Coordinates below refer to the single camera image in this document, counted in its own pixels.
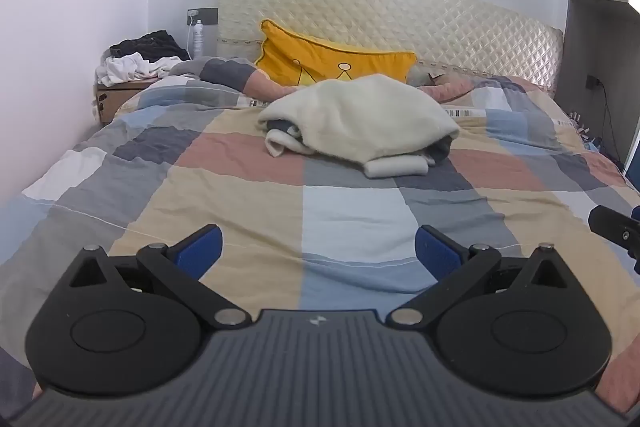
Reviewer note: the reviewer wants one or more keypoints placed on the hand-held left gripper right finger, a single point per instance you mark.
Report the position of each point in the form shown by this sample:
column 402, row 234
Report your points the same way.
column 435, row 252

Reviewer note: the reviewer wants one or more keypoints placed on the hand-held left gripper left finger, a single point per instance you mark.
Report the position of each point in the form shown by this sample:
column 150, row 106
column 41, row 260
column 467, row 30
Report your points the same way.
column 202, row 252

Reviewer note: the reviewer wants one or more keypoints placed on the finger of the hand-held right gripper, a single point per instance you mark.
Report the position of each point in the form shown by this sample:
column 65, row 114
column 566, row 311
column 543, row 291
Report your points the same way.
column 612, row 227

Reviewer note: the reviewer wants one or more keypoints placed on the cream striped sweater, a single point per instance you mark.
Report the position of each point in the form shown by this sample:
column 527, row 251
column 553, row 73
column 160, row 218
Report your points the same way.
column 360, row 122

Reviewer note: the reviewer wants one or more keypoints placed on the white clothes pile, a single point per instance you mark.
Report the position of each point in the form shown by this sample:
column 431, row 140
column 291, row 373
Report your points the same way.
column 125, row 69

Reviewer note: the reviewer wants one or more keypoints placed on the patchwork checked quilt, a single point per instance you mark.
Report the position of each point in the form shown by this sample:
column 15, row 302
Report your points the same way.
column 240, row 187

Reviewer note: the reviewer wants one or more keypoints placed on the bedside clutter pile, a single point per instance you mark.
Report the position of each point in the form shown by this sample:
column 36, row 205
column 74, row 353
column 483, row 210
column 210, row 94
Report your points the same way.
column 580, row 124

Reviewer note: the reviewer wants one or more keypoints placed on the cardboard box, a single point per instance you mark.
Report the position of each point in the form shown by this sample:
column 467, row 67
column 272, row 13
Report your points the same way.
column 112, row 102

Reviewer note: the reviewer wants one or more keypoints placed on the grey pillow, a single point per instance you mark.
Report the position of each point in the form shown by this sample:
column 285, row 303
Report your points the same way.
column 425, row 74

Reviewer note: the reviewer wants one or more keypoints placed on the clear plastic bottle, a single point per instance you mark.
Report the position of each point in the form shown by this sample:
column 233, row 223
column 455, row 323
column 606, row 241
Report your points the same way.
column 198, row 39

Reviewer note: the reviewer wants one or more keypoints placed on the yellow crown pillow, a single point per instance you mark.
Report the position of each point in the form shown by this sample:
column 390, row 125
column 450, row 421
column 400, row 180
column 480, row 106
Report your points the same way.
column 310, row 59

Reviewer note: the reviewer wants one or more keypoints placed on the cream quilted headboard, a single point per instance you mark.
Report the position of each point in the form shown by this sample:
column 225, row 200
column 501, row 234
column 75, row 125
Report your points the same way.
column 400, row 22

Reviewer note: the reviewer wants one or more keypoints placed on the black wall plug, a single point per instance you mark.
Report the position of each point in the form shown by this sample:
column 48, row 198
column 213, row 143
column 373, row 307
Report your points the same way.
column 593, row 82

